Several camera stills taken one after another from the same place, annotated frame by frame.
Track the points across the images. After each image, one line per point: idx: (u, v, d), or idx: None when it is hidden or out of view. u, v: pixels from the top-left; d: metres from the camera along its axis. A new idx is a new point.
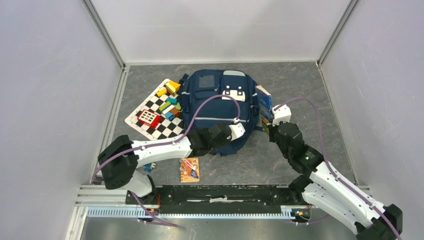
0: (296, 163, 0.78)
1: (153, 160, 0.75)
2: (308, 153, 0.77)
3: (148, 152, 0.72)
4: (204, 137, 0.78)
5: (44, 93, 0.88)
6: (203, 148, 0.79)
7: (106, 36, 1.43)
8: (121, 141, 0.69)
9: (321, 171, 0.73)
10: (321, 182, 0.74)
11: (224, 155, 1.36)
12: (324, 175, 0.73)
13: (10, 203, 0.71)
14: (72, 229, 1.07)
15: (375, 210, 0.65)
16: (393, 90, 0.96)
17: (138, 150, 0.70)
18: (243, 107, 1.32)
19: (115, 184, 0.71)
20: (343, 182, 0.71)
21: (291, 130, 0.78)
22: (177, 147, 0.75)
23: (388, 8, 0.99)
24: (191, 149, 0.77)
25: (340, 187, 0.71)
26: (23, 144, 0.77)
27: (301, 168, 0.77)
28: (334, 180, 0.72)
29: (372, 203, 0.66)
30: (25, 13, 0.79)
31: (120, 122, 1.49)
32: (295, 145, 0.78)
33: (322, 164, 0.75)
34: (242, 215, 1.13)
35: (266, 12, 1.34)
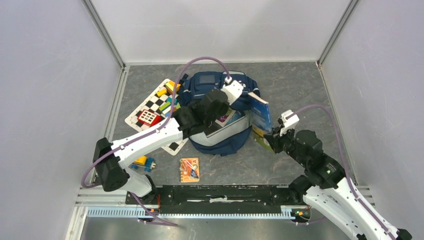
0: (313, 175, 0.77)
1: (141, 154, 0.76)
2: (328, 165, 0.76)
3: (131, 149, 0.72)
4: (197, 112, 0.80)
5: (44, 93, 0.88)
6: (197, 124, 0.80)
7: (106, 36, 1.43)
8: (100, 145, 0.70)
9: (342, 188, 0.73)
10: (339, 198, 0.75)
11: (224, 155, 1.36)
12: (344, 194, 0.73)
13: (10, 203, 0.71)
14: (73, 229, 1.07)
15: (389, 236, 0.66)
16: (393, 89, 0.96)
17: (119, 151, 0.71)
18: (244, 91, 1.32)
19: (114, 186, 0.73)
20: (362, 202, 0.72)
21: (311, 139, 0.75)
22: (163, 134, 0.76)
23: (388, 8, 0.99)
24: (183, 127, 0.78)
25: (358, 207, 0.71)
26: (23, 144, 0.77)
27: (319, 180, 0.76)
28: (354, 199, 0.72)
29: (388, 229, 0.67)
30: (25, 13, 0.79)
31: (120, 122, 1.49)
32: (314, 156, 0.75)
33: (343, 181, 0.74)
34: (242, 215, 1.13)
35: (266, 12, 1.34)
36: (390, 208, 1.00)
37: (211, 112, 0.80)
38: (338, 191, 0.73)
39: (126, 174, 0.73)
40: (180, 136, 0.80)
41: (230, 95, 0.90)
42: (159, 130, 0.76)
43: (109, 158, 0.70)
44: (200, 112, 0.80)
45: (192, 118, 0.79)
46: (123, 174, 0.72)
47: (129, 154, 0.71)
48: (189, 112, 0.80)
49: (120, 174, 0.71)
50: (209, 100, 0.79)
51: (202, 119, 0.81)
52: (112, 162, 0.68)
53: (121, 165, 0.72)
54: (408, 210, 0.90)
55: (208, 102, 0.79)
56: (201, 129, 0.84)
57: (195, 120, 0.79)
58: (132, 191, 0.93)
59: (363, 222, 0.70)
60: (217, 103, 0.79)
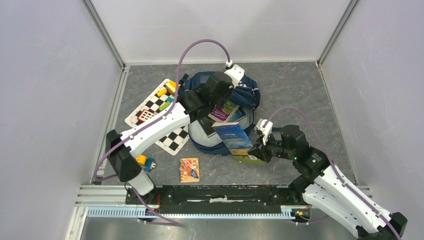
0: (301, 166, 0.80)
1: (150, 143, 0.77)
2: (314, 155, 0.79)
3: (140, 138, 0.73)
4: (202, 95, 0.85)
5: (44, 93, 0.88)
6: (203, 106, 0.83)
7: (106, 37, 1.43)
8: (110, 137, 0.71)
9: (328, 176, 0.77)
10: (328, 187, 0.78)
11: (225, 156, 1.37)
12: (331, 181, 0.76)
13: (10, 202, 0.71)
14: (72, 229, 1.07)
15: (381, 218, 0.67)
16: (393, 89, 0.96)
17: (129, 141, 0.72)
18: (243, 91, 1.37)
19: (128, 175, 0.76)
20: (350, 188, 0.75)
21: (295, 132, 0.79)
22: (170, 120, 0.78)
23: (388, 8, 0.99)
24: (189, 109, 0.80)
25: (346, 193, 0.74)
26: (23, 144, 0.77)
27: (307, 171, 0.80)
28: (341, 185, 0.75)
29: (378, 211, 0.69)
30: (25, 13, 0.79)
31: (120, 122, 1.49)
32: (299, 147, 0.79)
33: (329, 169, 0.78)
34: (242, 215, 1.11)
35: (266, 12, 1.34)
36: (391, 208, 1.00)
37: (216, 94, 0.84)
38: (324, 178, 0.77)
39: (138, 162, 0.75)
40: (187, 119, 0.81)
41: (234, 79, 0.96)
42: (166, 116, 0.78)
43: (120, 148, 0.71)
44: (206, 94, 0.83)
45: (197, 101, 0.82)
46: (137, 162, 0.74)
47: (140, 142, 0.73)
48: (195, 95, 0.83)
49: (134, 162, 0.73)
50: (214, 82, 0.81)
51: (208, 101, 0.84)
52: (123, 153, 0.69)
53: (133, 155, 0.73)
54: (408, 209, 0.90)
55: (213, 83, 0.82)
56: (207, 111, 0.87)
57: (200, 102, 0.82)
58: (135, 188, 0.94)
59: (354, 207, 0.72)
60: (222, 84, 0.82)
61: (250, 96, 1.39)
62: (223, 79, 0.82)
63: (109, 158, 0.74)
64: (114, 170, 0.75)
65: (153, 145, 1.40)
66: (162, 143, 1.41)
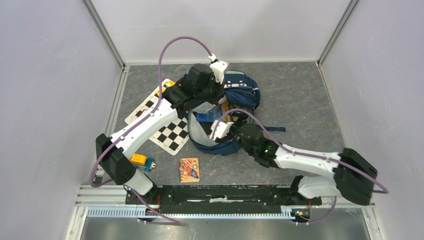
0: (262, 160, 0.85)
1: (141, 141, 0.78)
2: (270, 146, 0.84)
3: (131, 137, 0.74)
4: (186, 88, 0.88)
5: (44, 93, 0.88)
6: (188, 99, 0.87)
7: (106, 36, 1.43)
8: (101, 141, 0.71)
9: (279, 155, 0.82)
10: (288, 164, 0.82)
11: (225, 156, 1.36)
12: (283, 156, 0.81)
13: (10, 202, 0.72)
14: (72, 229, 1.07)
15: (331, 161, 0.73)
16: (393, 90, 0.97)
17: (120, 142, 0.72)
18: (243, 91, 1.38)
19: (124, 177, 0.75)
20: (299, 153, 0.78)
21: (253, 130, 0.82)
22: (158, 116, 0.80)
23: (388, 8, 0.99)
24: (176, 104, 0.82)
25: (299, 159, 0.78)
26: (23, 143, 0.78)
27: (269, 163, 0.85)
28: (293, 155, 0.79)
29: (326, 156, 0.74)
30: (25, 13, 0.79)
31: (120, 122, 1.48)
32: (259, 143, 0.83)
33: (279, 149, 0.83)
34: (242, 215, 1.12)
35: (266, 12, 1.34)
36: (392, 207, 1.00)
37: (199, 86, 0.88)
38: (279, 159, 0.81)
39: (132, 164, 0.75)
40: (175, 114, 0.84)
41: (218, 71, 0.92)
42: (154, 113, 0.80)
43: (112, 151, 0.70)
44: (189, 87, 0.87)
45: (182, 95, 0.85)
46: (131, 164, 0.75)
47: (131, 142, 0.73)
48: (178, 89, 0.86)
49: (128, 164, 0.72)
50: (196, 74, 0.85)
51: (192, 93, 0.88)
52: (116, 154, 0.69)
53: (126, 156, 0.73)
54: (409, 208, 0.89)
55: (195, 75, 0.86)
56: (193, 103, 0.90)
57: (184, 96, 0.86)
58: (135, 189, 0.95)
59: (310, 165, 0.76)
60: (203, 74, 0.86)
61: (251, 96, 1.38)
62: (204, 70, 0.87)
63: (101, 164, 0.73)
64: (109, 175, 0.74)
65: (153, 145, 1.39)
66: (162, 143, 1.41)
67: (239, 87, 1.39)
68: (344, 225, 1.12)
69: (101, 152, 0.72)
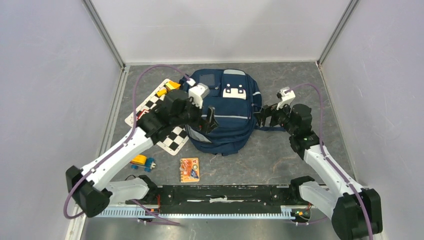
0: (294, 142, 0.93)
1: (114, 172, 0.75)
2: (311, 137, 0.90)
3: (102, 169, 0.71)
4: (161, 115, 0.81)
5: (43, 93, 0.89)
6: (163, 126, 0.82)
7: (106, 36, 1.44)
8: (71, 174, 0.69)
9: (312, 149, 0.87)
10: (313, 163, 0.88)
11: (225, 156, 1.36)
12: (314, 153, 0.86)
13: (10, 202, 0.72)
14: (72, 230, 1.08)
15: (350, 188, 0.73)
16: (393, 90, 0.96)
17: (91, 175, 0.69)
18: (245, 104, 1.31)
19: (96, 210, 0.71)
20: (329, 161, 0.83)
21: (305, 114, 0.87)
22: (132, 145, 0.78)
23: (388, 8, 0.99)
24: (149, 133, 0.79)
25: (324, 164, 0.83)
26: (23, 143, 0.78)
27: (297, 148, 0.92)
28: (322, 159, 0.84)
29: (349, 181, 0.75)
30: (25, 13, 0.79)
31: (120, 122, 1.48)
32: (301, 126, 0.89)
33: (317, 146, 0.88)
34: (242, 215, 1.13)
35: (266, 12, 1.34)
36: (391, 207, 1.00)
37: (174, 113, 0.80)
38: (310, 151, 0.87)
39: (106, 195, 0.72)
40: (149, 142, 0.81)
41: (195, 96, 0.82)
42: (127, 143, 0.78)
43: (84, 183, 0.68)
44: (164, 113, 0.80)
45: (157, 123, 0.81)
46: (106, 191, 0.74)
47: (102, 175, 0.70)
48: (153, 115, 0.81)
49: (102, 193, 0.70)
50: (170, 102, 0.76)
51: (167, 120, 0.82)
52: (87, 187, 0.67)
53: (98, 188, 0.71)
54: (409, 208, 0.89)
55: (169, 104, 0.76)
56: (168, 129, 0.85)
57: (159, 123, 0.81)
58: (130, 198, 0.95)
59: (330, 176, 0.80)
60: (178, 102, 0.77)
61: (250, 107, 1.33)
62: (179, 96, 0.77)
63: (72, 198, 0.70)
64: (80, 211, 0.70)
65: (153, 145, 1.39)
66: (162, 143, 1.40)
67: (240, 98, 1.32)
68: None
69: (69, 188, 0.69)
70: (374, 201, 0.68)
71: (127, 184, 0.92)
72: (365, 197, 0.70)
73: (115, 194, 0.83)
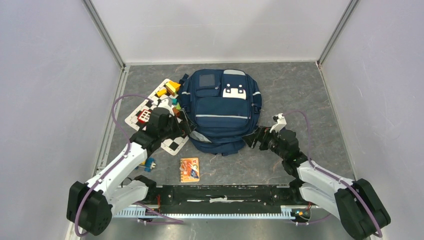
0: (288, 166, 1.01)
1: (117, 183, 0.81)
2: (300, 158, 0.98)
3: (108, 180, 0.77)
4: (149, 131, 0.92)
5: (44, 93, 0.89)
6: (154, 140, 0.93)
7: (106, 36, 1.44)
8: (76, 190, 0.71)
9: (303, 166, 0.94)
10: (307, 178, 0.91)
11: (225, 155, 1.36)
12: (304, 168, 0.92)
13: (11, 202, 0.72)
14: (72, 230, 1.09)
15: (342, 183, 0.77)
16: (393, 90, 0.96)
17: (98, 185, 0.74)
18: (245, 104, 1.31)
19: (101, 225, 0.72)
20: (319, 169, 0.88)
21: (289, 138, 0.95)
22: (131, 156, 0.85)
23: (388, 8, 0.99)
24: (144, 147, 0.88)
25: (315, 173, 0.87)
26: (23, 142, 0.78)
27: (292, 171, 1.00)
28: (313, 170, 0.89)
29: (339, 178, 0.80)
30: (25, 13, 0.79)
31: (120, 122, 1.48)
32: (291, 150, 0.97)
33: (307, 162, 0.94)
34: (242, 215, 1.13)
35: (266, 12, 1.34)
36: (391, 207, 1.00)
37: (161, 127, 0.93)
38: (300, 169, 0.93)
39: (110, 206, 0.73)
40: (145, 155, 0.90)
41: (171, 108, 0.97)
42: (126, 154, 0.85)
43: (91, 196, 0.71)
44: (152, 129, 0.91)
45: (148, 137, 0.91)
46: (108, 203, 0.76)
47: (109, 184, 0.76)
48: (142, 133, 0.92)
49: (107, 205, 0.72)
50: (156, 117, 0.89)
51: (156, 134, 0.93)
52: (96, 197, 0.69)
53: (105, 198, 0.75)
54: (409, 208, 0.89)
55: (155, 118, 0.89)
56: (158, 142, 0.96)
57: (150, 137, 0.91)
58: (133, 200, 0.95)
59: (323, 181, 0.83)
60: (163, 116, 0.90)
61: (250, 107, 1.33)
62: (162, 112, 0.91)
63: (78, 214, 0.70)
64: (86, 228, 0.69)
65: None
66: (162, 143, 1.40)
67: (240, 98, 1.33)
68: None
69: (75, 204, 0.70)
70: (366, 189, 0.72)
71: (124, 191, 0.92)
72: (359, 188, 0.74)
73: (115, 205, 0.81)
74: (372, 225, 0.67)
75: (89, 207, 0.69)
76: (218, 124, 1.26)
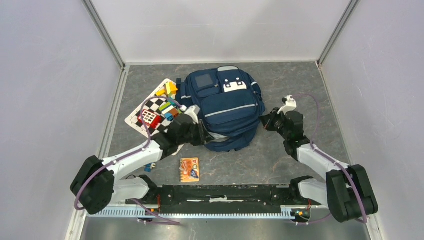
0: (288, 146, 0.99)
1: (127, 171, 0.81)
2: (302, 140, 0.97)
3: (121, 164, 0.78)
4: (169, 136, 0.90)
5: (44, 94, 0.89)
6: (171, 145, 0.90)
7: (106, 36, 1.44)
8: (90, 163, 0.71)
9: (303, 146, 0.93)
10: (305, 159, 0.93)
11: (238, 150, 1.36)
12: (306, 149, 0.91)
13: (11, 202, 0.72)
14: (73, 230, 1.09)
15: (337, 166, 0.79)
16: (393, 90, 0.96)
17: (112, 166, 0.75)
18: (248, 93, 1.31)
19: (97, 205, 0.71)
20: (319, 151, 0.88)
21: (295, 118, 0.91)
22: (148, 152, 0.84)
23: (388, 8, 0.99)
24: (161, 149, 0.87)
25: (314, 155, 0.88)
26: (23, 142, 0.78)
27: (291, 151, 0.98)
28: (312, 151, 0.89)
29: (335, 161, 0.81)
30: (25, 13, 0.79)
31: (120, 122, 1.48)
32: (294, 131, 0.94)
33: (308, 145, 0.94)
34: (242, 215, 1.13)
35: (266, 12, 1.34)
36: (392, 207, 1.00)
37: (180, 133, 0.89)
38: (300, 149, 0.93)
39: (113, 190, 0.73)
40: (159, 156, 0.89)
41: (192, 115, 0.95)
42: (144, 148, 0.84)
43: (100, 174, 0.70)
44: (172, 134, 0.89)
45: (166, 142, 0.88)
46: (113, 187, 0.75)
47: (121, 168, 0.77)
48: (162, 135, 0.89)
49: (111, 188, 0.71)
50: (177, 124, 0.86)
51: (175, 139, 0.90)
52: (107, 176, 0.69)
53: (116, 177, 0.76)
54: (409, 208, 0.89)
55: (177, 125, 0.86)
56: (175, 148, 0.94)
57: (168, 143, 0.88)
58: (131, 197, 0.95)
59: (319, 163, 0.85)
60: (185, 124, 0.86)
61: (253, 96, 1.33)
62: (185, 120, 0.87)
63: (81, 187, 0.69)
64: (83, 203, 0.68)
65: None
66: None
67: (242, 89, 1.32)
68: (343, 225, 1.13)
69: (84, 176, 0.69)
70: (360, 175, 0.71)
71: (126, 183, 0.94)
72: (353, 173, 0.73)
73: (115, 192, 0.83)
74: (357, 211, 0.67)
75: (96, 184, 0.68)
76: (228, 118, 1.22)
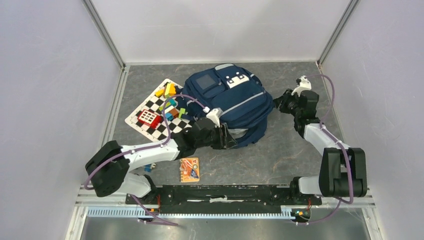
0: (297, 122, 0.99)
1: (140, 164, 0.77)
2: (313, 119, 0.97)
3: (139, 155, 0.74)
4: (188, 137, 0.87)
5: (44, 94, 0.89)
6: (187, 148, 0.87)
7: (106, 36, 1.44)
8: (109, 147, 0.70)
9: (311, 125, 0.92)
10: (311, 136, 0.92)
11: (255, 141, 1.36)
12: (313, 127, 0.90)
13: (11, 201, 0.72)
14: (73, 229, 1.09)
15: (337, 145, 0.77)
16: (393, 90, 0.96)
17: (129, 154, 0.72)
18: (252, 83, 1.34)
19: (106, 190, 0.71)
20: (325, 131, 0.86)
21: (310, 95, 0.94)
22: (165, 149, 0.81)
23: (388, 8, 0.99)
24: (179, 150, 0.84)
25: (320, 134, 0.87)
26: (23, 142, 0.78)
27: (299, 127, 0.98)
28: (318, 130, 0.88)
29: (337, 141, 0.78)
30: (25, 13, 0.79)
31: (120, 122, 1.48)
32: (307, 108, 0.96)
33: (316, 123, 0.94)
34: (242, 215, 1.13)
35: (266, 13, 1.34)
36: (392, 207, 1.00)
37: (200, 137, 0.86)
38: (308, 126, 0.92)
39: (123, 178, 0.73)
40: (175, 155, 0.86)
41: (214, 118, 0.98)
42: (163, 145, 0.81)
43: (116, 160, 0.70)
44: (192, 137, 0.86)
45: (184, 143, 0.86)
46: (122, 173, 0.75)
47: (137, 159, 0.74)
48: (181, 135, 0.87)
49: (122, 176, 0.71)
50: (197, 128, 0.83)
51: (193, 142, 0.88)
52: (122, 163, 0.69)
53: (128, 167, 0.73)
54: (409, 208, 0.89)
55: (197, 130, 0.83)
56: (192, 151, 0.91)
57: (185, 144, 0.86)
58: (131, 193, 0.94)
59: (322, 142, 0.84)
60: (205, 129, 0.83)
61: (257, 86, 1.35)
62: (205, 125, 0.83)
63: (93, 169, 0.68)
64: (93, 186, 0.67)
65: None
66: None
67: (245, 81, 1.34)
68: (343, 225, 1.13)
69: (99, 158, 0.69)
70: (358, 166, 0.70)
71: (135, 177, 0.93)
72: (351, 154, 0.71)
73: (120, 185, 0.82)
74: (344, 190, 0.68)
75: (110, 168, 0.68)
76: (243, 111, 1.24)
